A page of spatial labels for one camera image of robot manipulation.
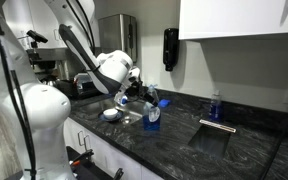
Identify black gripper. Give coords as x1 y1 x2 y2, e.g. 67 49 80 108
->
126 80 158 107

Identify blue sponge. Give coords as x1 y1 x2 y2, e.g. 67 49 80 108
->
158 99 170 108

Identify large blue dish soap bottle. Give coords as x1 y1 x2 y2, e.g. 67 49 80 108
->
142 85 161 131

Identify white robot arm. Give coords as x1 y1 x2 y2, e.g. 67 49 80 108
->
0 0 140 180

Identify small blue soap bottle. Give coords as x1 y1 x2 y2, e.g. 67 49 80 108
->
209 90 222 122

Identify blue ceramic plate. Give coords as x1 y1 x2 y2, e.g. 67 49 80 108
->
98 110 123 122

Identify white bowl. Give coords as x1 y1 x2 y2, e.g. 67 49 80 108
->
103 108 118 119

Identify stainless steel sink basin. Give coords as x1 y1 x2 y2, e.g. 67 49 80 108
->
78 98 145 125

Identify steel paper towel dispenser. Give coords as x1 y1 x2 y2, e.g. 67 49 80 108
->
99 14 137 63

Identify white lower cabinet doors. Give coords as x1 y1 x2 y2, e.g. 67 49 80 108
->
64 118 163 180

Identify white upper cabinet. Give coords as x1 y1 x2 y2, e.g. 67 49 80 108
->
179 0 288 40

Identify black cart with orange clamps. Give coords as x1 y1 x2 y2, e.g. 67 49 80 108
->
66 146 124 180

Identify coffee machine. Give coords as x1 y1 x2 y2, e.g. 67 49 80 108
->
25 29 78 98

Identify black wall soap dispenser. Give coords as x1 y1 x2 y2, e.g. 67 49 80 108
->
163 28 179 72

